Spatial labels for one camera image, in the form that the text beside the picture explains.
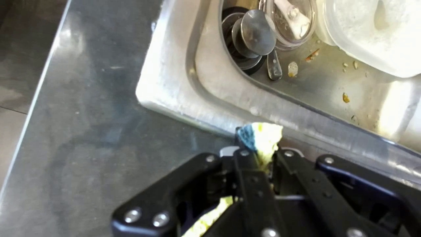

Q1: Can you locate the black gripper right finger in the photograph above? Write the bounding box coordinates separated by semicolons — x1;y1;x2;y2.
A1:
274;147;421;237

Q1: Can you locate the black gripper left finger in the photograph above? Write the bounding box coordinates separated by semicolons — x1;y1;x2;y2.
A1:
110;147;287;237

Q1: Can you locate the yellow sponge with blue side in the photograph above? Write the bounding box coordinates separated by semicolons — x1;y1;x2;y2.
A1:
181;122;285;237

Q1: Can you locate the stainless steel sink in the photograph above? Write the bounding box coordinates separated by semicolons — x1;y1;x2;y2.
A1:
134;0;421;176

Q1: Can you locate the small dark spoon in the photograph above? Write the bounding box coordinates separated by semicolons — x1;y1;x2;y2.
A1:
265;50;284;81

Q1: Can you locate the black sink drain strainer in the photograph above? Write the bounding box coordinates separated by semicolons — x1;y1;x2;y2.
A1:
220;5;268;73

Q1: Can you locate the white plastic container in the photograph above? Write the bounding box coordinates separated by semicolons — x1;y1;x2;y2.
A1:
314;0;421;79

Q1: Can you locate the clear round glass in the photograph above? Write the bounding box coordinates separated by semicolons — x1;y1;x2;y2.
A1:
273;0;316;50

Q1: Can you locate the metal spoon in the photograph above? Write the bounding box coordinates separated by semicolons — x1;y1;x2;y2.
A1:
239;8;278;58

